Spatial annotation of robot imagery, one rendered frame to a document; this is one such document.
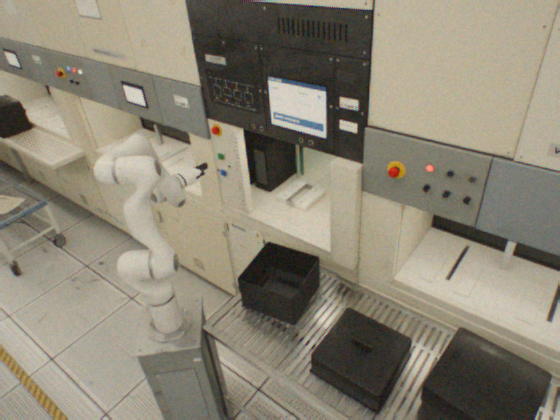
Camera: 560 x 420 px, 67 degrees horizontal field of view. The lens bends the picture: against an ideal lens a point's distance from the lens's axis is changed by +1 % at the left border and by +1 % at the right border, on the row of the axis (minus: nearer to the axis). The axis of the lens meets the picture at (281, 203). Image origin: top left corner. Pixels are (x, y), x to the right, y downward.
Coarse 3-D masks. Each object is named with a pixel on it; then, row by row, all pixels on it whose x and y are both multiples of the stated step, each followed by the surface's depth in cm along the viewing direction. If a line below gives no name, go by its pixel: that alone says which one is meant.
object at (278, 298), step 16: (256, 256) 194; (272, 256) 206; (288, 256) 201; (304, 256) 195; (256, 272) 198; (272, 272) 208; (288, 272) 207; (304, 272) 201; (240, 288) 186; (256, 288) 180; (272, 288) 199; (288, 288) 198; (304, 288) 181; (256, 304) 186; (272, 304) 180; (288, 304) 175; (304, 304) 186; (288, 320) 181
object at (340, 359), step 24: (336, 336) 164; (360, 336) 163; (384, 336) 162; (312, 360) 158; (336, 360) 155; (360, 360) 155; (384, 360) 154; (408, 360) 164; (336, 384) 156; (360, 384) 147; (384, 384) 147
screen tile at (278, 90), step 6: (270, 84) 172; (276, 90) 172; (282, 90) 170; (288, 90) 168; (294, 90) 167; (282, 96) 172; (288, 96) 170; (294, 96) 168; (276, 102) 176; (282, 102) 174; (294, 102) 170; (276, 108) 177; (282, 108) 175; (288, 108) 173; (294, 108) 171
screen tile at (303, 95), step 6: (300, 90) 165; (300, 96) 166; (306, 96) 164; (312, 96) 162; (312, 102) 164; (318, 102) 162; (300, 108) 169; (306, 108) 167; (318, 108) 163; (300, 114) 171; (306, 114) 169; (312, 114) 167; (318, 114) 165
